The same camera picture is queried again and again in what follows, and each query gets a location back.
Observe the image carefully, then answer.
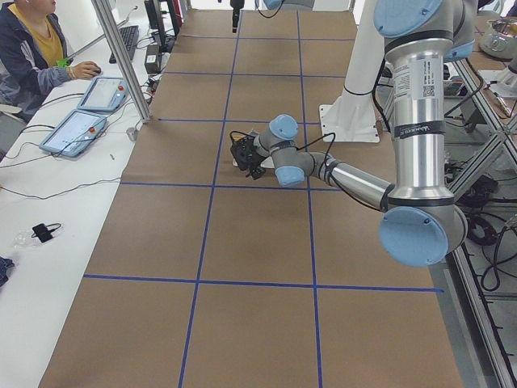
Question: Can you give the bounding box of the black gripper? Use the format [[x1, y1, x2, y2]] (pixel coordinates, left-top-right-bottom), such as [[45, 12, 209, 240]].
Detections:
[[230, 0, 245, 33], [230, 135, 266, 179]]

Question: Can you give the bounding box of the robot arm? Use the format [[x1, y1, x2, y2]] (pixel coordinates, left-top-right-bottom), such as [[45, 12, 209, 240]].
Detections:
[[231, 1, 477, 267]]

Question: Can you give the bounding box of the white rack base with stand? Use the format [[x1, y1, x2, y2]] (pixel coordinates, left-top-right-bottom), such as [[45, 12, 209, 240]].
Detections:
[[232, 156, 275, 173]]

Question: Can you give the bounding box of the black power adapter box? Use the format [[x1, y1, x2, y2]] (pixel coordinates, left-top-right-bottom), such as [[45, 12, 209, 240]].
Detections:
[[144, 44, 162, 74]]

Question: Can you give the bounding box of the black keyboard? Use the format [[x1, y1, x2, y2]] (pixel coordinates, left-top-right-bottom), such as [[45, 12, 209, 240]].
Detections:
[[119, 25, 140, 60]]

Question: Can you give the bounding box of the small metal cylinder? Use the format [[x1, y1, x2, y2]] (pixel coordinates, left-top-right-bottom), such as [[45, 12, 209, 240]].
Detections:
[[126, 127, 138, 141]]

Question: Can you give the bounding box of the far blue teach pendant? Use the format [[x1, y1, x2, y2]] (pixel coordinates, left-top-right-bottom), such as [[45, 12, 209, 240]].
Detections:
[[78, 77, 127, 113]]

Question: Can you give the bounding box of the blue teach pendant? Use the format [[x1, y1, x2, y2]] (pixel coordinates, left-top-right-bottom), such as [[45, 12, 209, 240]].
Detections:
[[39, 109, 107, 158], [78, 77, 127, 113]]

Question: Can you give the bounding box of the near blue teach pendant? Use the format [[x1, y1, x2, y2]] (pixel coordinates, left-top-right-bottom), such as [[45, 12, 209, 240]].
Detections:
[[39, 109, 107, 158]]

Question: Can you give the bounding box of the seated person in jacket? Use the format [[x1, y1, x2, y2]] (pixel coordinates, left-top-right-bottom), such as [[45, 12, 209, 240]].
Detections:
[[1, 0, 99, 122]]

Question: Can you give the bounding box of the clear plastic bag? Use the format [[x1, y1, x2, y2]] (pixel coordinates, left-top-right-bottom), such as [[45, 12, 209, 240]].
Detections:
[[13, 230, 41, 249]]

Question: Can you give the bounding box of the dark blue cloth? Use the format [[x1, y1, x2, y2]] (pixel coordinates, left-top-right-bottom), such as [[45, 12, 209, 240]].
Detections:
[[0, 256, 15, 287]]

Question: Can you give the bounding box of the metal cooking pot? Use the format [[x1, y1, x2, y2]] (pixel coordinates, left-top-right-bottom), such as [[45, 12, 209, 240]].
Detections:
[[479, 19, 516, 61]]

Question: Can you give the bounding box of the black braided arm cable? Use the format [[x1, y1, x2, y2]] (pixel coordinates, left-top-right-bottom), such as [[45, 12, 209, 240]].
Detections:
[[229, 129, 389, 211]]

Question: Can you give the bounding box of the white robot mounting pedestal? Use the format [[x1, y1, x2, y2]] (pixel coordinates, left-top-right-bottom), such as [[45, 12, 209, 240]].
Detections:
[[319, 1, 385, 143]]

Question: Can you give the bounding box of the aluminium frame post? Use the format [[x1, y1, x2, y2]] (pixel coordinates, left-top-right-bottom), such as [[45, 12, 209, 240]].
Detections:
[[91, 0, 151, 123]]

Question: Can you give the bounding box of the small black device with cable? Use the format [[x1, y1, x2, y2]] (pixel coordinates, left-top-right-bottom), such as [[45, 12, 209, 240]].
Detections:
[[32, 222, 62, 243]]

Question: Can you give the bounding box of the aluminium side frame rail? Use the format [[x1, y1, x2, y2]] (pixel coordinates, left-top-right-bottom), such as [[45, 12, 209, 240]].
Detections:
[[430, 50, 516, 387]]

